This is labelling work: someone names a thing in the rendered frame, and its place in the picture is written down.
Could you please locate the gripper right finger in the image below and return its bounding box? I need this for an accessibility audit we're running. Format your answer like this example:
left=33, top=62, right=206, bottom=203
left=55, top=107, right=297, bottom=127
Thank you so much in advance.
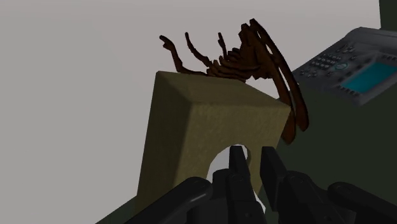
left=260, top=146, right=397, bottom=224

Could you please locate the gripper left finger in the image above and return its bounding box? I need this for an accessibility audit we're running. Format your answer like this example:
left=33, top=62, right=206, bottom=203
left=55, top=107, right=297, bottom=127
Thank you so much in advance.
left=123, top=144, right=265, bottom=224

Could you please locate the tan arch-shaped block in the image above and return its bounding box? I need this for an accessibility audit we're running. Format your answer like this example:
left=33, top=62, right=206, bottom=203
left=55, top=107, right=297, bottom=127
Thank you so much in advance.
left=136, top=70, right=292, bottom=215

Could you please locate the dark brown skeletal figure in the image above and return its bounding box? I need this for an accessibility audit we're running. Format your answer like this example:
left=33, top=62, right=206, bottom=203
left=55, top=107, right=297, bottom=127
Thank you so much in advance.
left=158, top=18, right=310, bottom=146

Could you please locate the grey desk phone teal screen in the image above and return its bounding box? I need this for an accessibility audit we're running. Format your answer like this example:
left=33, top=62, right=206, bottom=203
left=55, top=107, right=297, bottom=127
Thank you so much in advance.
left=292, top=26, right=397, bottom=107

